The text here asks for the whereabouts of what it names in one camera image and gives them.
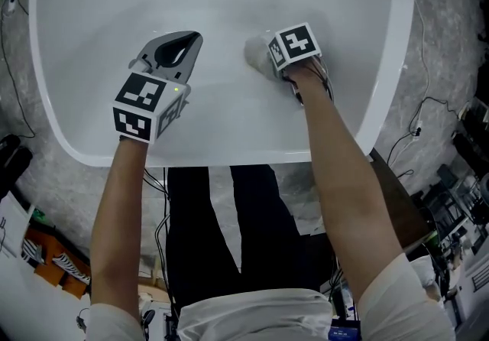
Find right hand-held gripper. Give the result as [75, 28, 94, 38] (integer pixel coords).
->
[267, 21, 322, 83]

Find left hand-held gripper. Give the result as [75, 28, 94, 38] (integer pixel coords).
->
[112, 30, 203, 145]

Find white bathtub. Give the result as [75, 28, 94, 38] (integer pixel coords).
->
[28, 0, 416, 168]

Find person's right forearm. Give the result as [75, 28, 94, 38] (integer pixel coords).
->
[284, 62, 406, 304]

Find person's left forearm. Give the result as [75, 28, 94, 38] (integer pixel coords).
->
[89, 135, 154, 320]

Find person's black trousers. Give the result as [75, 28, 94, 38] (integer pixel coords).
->
[166, 164, 339, 312]

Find black bag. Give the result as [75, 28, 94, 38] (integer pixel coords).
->
[0, 134, 34, 201]

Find dark brown wooden box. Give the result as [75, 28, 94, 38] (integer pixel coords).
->
[368, 148, 439, 252]

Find white cardboard box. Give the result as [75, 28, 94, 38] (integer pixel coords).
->
[0, 190, 36, 260]

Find black white striped cloth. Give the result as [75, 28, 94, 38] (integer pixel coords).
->
[21, 238, 92, 286]

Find orange bag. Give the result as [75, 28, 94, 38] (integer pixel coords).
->
[23, 227, 92, 299]

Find person's white shirt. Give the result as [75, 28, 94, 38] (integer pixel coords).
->
[86, 250, 458, 341]

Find large white board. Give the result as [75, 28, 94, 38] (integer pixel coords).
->
[0, 247, 95, 341]

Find black phone lit screen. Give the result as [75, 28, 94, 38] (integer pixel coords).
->
[329, 317, 362, 341]

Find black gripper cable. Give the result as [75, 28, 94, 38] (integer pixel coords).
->
[284, 56, 336, 106]
[143, 167, 172, 320]

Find thin white cable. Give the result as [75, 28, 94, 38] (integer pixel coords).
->
[414, 0, 432, 103]

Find thin black cable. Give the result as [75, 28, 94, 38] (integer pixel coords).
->
[385, 96, 473, 180]

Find long black cable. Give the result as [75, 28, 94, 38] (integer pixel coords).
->
[0, 0, 37, 140]

